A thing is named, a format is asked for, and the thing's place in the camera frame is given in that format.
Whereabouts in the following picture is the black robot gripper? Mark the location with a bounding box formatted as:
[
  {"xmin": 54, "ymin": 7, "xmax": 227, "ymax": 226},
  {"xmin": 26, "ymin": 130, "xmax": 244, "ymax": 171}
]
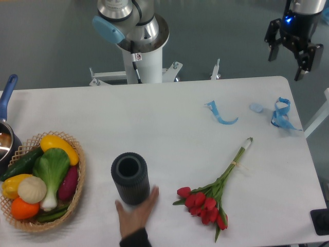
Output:
[{"xmin": 264, "ymin": 0, "xmax": 324, "ymax": 81}]

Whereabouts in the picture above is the black ribbed cylindrical vase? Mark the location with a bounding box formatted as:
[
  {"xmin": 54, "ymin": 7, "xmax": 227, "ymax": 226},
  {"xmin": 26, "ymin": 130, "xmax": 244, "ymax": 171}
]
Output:
[{"xmin": 111, "ymin": 152, "xmax": 150, "ymax": 206}]

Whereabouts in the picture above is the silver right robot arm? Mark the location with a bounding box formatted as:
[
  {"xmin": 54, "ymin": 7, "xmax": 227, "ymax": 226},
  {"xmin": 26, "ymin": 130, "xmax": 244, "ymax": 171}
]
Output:
[{"xmin": 280, "ymin": 0, "xmax": 325, "ymax": 81}]

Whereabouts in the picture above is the dark sleeved forearm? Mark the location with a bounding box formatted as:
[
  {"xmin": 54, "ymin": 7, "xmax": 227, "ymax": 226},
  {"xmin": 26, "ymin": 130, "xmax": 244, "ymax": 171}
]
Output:
[{"xmin": 119, "ymin": 228, "xmax": 152, "ymax": 247}]

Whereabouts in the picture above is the person's hand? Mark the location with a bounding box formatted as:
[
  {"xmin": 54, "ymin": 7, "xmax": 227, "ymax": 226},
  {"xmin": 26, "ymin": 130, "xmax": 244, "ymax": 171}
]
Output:
[{"xmin": 115, "ymin": 186, "xmax": 159, "ymax": 239}]

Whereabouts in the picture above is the tangled blue ribbon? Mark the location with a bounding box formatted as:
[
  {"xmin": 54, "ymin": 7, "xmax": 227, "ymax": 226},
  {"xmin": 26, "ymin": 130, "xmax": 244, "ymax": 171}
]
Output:
[{"xmin": 270, "ymin": 97, "xmax": 302, "ymax": 131}]

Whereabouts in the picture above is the blue ribbon strip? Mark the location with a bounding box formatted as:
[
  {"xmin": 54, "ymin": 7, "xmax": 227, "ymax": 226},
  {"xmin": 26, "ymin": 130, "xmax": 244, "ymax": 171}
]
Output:
[{"xmin": 205, "ymin": 100, "xmax": 239, "ymax": 125}]

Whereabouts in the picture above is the black device at table edge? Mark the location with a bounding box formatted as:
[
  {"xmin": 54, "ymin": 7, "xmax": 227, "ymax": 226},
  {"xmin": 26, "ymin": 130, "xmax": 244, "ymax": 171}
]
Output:
[{"xmin": 310, "ymin": 208, "xmax": 329, "ymax": 236}]

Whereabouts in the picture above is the red tulip bouquet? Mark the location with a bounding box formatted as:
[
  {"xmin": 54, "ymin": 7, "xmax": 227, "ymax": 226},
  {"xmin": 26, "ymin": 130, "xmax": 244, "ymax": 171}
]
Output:
[{"xmin": 173, "ymin": 137, "xmax": 253, "ymax": 241}]

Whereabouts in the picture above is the yellow squash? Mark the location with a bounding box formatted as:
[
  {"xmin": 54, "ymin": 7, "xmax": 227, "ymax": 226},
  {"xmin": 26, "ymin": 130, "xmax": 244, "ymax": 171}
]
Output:
[{"xmin": 40, "ymin": 134, "xmax": 79, "ymax": 166}]

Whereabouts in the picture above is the purple sweet potato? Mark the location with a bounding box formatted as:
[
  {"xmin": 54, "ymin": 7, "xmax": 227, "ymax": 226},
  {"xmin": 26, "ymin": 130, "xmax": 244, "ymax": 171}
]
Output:
[{"xmin": 58, "ymin": 166, "xmax": 79, "ymax": 201}]

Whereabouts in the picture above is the green bok choy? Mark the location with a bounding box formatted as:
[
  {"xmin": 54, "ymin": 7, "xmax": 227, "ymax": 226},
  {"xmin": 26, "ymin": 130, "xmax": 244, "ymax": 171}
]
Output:
[{"xmin": 33, "ymin": 148, "xmax": 70, "ymax": 211}]

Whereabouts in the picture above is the green cucumber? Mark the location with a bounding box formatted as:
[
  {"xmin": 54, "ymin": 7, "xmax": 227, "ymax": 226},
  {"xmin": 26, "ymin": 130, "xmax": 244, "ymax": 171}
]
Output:
[{"xmin": 1, "ymin": 147, "xmax": 43, "ymax": 182}]

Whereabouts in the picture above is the white garlic bulb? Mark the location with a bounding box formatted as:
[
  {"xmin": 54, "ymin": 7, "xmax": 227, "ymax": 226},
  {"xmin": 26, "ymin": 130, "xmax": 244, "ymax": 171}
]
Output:
[{"xmin": 17, "ymin": 176, "xmax": 47, "ymax": 204}]

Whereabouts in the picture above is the green bean pod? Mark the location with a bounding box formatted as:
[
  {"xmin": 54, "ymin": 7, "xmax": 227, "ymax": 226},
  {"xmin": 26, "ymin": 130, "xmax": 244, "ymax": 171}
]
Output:
[{"xmin": 36, "ymin": 204, "xmax": 69, "ymax": 223}]

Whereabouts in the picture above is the woven wicker basket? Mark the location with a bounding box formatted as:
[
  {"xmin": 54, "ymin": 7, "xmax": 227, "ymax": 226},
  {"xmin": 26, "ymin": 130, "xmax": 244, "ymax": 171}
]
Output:
[{"xmin": 1, "ymin": 131, "xmax": 86, "ymax": 233}]

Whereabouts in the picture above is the yellow bell pepper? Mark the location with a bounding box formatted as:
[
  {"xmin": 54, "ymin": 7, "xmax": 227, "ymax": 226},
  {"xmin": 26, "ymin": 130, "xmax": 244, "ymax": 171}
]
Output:
[{"xmin": 2, "ymin": 174, "xmax": 32, "ymax": 200}]

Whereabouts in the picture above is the orange fruit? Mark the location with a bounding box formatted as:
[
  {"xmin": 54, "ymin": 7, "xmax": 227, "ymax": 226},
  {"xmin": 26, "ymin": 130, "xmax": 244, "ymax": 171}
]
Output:
[{"xmin": 11, "ymin": 197, "xmax": 40, "ymax": 220}]

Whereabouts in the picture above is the white frame bar at right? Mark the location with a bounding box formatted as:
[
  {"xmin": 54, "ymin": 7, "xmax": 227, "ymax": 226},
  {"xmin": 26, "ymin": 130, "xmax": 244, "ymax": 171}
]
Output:
[{"xmin": 304, "ymin": 88, "xmax": 328, "ymax": 138}]

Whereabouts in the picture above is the white pedestal base frame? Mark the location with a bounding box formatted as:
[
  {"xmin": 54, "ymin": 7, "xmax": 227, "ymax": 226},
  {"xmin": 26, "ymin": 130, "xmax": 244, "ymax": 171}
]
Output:
[{"xmin": 89, "ymin": 58, "xmax": 221, "ymax": 86}]

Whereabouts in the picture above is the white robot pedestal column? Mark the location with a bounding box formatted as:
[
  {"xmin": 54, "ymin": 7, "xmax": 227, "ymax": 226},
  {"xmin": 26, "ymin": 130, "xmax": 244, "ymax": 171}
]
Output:
[{"xmin": 117, "ymin": 38, "xmax": 168, "ymax": 84}]

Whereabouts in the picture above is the black cable on pedestal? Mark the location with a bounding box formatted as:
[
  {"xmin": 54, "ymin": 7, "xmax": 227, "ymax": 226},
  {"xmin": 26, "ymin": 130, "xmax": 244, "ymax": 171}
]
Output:
[{"xmin": 130, "ymin": 40, "xmax": 143, "ymax": 84}]

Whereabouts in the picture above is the blue handled saucepan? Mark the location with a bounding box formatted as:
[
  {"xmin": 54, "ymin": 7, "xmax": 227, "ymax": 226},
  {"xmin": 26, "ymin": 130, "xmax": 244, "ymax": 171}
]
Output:
[{"xmin": 1, "ymin": 74, "xmax": 22, "ymax": 175}]

